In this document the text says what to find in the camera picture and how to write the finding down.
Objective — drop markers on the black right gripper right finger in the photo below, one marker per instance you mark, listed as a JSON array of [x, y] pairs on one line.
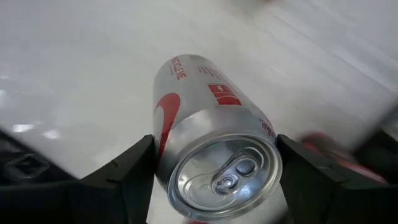
[[311, 193]]

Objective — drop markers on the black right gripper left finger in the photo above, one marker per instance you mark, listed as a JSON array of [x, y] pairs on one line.
[[124, 186]]

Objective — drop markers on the plain red soda can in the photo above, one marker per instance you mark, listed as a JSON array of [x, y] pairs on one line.
[[360, 168]]

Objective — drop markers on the silver Diet Coke can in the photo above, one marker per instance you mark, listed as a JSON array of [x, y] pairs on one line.
[[202, 118]]

